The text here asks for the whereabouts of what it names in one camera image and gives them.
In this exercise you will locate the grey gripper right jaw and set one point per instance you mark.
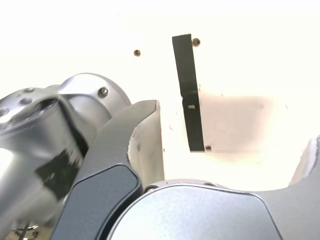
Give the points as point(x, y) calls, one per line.
point(200, 215)

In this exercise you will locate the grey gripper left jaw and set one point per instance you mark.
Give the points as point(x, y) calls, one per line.
point(105, 155)

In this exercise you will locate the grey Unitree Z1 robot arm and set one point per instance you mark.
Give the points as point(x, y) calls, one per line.
point(82, 100)

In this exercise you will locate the black tape strip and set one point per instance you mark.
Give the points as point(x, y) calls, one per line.
point(192, 125)

